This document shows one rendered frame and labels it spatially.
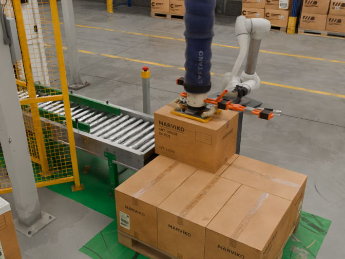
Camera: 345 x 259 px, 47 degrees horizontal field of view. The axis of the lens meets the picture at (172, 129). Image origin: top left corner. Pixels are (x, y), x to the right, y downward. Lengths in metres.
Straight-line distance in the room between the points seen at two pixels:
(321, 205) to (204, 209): 1.49
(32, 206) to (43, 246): 0.36
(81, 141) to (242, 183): 1.60
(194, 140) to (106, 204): 1.14
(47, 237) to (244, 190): 1.70
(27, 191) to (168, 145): 1.25
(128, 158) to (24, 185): 0.89
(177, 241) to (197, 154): 0.73
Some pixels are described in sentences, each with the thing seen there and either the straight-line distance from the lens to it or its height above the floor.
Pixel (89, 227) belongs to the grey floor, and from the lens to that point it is 3.64.
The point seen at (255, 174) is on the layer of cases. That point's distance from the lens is 3.32.
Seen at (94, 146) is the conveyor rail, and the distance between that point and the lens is 3.79.
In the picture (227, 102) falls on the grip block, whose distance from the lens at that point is 3.20.
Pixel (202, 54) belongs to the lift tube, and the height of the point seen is 1.47.
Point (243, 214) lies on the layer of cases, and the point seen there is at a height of 0.54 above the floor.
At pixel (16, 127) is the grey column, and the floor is 0.95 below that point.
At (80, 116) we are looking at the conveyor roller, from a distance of 4.35.
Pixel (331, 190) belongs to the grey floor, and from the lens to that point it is 4.29.
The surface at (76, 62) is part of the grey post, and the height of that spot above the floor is 0.40.
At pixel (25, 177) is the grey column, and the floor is 0.50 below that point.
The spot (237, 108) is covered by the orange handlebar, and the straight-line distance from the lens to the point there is 3.12.
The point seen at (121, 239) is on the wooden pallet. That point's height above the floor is 0.06.
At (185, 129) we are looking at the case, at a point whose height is 0.87.
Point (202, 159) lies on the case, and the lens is 3.27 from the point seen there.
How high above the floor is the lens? 2.35
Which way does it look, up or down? 27 degrees down
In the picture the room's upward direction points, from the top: straight up
